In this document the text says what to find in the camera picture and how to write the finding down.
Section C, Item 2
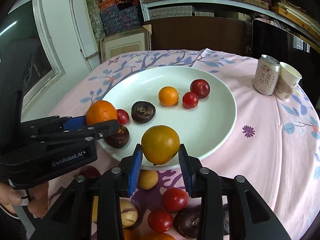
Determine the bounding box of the dark brown water chestnut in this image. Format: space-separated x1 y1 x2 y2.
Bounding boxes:
222 203 230 235
173 205 201 239

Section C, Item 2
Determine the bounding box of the brown longan fruit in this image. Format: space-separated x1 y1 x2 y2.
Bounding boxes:
138 170 158 190

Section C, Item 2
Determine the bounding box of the white paper cup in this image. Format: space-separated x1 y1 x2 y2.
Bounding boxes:
274 62 302 101

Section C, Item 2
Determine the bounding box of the person's left hand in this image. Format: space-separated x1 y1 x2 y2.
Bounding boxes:
0 180 50 218

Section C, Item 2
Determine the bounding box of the framed picture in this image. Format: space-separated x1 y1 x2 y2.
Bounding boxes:
100 24 152 63

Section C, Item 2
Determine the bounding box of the red cherry tomato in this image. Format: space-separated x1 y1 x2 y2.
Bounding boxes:
117 109 130 125
148 209 173 233
182 92 199 109
162 187 189 212

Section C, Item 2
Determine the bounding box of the large orange mandarin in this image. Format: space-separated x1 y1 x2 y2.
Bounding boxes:
140 232 175 240

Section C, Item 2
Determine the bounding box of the pink deer-print tablecloth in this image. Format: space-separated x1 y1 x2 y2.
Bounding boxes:
51 49 319 239

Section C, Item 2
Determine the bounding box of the pink drink can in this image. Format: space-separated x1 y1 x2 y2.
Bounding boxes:
252 54 280 96

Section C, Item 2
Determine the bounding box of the dark red plum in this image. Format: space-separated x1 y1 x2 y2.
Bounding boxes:
76 165 101 179

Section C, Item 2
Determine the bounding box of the window frame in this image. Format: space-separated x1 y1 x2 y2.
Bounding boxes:
1 0 65 114

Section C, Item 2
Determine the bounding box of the white metal shelf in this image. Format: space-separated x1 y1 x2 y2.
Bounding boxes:
140 0 319 46

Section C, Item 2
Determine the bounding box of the white oval plate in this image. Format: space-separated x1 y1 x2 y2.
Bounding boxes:
98 66 237 161

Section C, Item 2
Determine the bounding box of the blue patterned boxes stack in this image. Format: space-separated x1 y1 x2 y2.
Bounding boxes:
99 0 143 36

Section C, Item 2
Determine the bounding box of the red plum on plate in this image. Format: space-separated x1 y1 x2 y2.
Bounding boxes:
190 79 210 99

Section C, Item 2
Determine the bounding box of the white board panel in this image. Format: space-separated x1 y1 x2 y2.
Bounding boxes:
69 0 100 72

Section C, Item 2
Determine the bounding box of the small orange on plate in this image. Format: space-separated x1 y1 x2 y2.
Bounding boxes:
158 86 179 107

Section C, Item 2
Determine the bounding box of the greenish yellow orange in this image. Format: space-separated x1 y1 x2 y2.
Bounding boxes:
141 125 180 166

